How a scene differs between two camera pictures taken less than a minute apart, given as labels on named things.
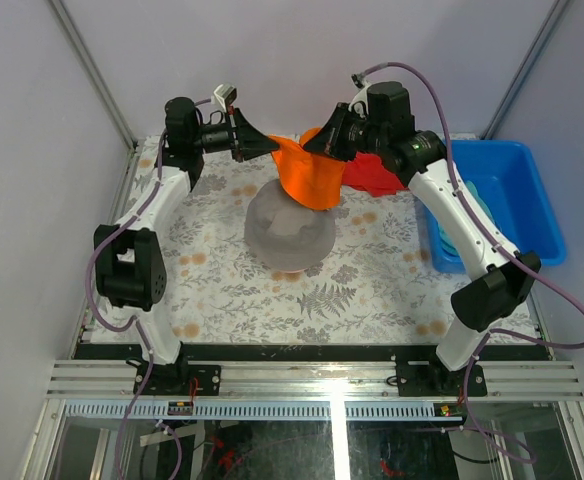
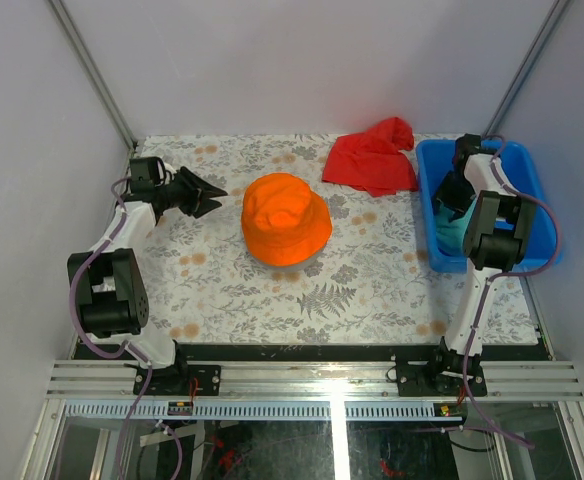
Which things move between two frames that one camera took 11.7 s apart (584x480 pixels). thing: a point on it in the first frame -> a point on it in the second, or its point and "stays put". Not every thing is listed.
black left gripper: [245, 139] -> [194, 204]
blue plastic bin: [507, 172] stays put
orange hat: [311, 179] -> [284, 222]
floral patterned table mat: [377, 286] stays put
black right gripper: [329, 140] -> [458, 206]
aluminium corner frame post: [90, 67] stays put
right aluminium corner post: [524, 68] stays put
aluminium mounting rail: [316, 379] stays put
